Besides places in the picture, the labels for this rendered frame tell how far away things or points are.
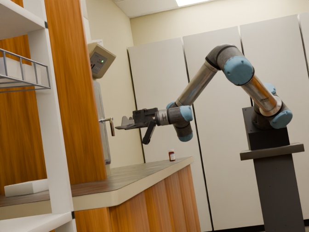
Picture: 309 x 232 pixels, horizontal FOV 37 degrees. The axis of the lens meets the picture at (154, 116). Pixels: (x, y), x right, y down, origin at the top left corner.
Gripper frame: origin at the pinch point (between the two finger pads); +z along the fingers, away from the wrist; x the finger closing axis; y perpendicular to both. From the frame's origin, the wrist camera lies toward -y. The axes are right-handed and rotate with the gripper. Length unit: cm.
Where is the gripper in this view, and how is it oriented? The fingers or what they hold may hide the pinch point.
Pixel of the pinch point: (118, 129)
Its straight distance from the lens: 218.3
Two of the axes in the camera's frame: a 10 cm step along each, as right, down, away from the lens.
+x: -1.8, -0.4, -9.8
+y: -1.5, -9.9, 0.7
